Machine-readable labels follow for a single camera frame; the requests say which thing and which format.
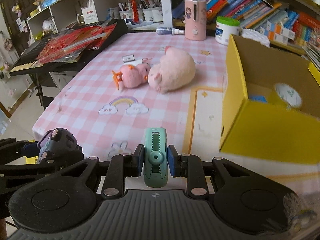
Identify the white bookshelf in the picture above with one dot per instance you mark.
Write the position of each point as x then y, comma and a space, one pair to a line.
62, 13

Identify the white jar green lid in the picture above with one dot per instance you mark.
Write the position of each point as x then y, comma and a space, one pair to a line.
225, 27

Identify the red white figurine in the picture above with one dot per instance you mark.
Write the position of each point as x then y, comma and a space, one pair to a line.
134, 10

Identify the white charger plug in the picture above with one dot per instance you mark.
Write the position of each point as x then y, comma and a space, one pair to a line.
136, 62

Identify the yellow cardboard box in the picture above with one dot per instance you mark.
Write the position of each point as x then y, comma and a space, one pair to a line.
255, 122

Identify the white pen holder cups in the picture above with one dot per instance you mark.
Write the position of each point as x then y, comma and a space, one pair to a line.
154, 14

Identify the large pink plush toy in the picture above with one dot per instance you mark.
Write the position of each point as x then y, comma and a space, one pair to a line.
175, 69

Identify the green correction tape dispenser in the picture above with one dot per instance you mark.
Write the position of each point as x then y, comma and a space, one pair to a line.
155, 160

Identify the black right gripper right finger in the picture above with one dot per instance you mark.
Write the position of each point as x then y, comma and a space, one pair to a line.
189, 167

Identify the pink cylindrical humidifier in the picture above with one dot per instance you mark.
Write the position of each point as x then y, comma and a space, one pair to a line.
195, 19

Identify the clear spray bottle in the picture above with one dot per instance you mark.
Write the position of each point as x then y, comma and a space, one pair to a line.
169, 31

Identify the white quilted pouch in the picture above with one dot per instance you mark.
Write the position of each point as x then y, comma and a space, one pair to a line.
255, 36

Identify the small pink plush chick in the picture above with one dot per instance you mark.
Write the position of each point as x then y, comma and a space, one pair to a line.
131, 76

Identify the row of leaning books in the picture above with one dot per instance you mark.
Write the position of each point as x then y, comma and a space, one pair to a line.
254, 14

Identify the small silver box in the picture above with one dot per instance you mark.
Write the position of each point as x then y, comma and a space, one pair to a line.
128, 58

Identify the purple grey toy car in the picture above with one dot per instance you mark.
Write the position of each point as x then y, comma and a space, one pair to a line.
54, 142

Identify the pink checkered tablecloth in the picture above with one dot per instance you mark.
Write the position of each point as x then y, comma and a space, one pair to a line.
107, 121

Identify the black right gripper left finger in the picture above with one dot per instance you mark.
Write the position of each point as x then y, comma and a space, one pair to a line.
120, 167

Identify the orange white medicine boxes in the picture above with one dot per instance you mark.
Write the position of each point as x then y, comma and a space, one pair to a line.
277, 33

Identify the black electronic keyboard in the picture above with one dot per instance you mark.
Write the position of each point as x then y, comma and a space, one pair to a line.
26, 64

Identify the tape roll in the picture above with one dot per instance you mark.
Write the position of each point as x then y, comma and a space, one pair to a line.
288, 95

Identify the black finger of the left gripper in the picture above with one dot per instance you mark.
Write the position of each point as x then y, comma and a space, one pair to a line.
15, 176

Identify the red plastic bag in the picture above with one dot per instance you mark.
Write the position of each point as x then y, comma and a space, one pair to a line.
68, 47

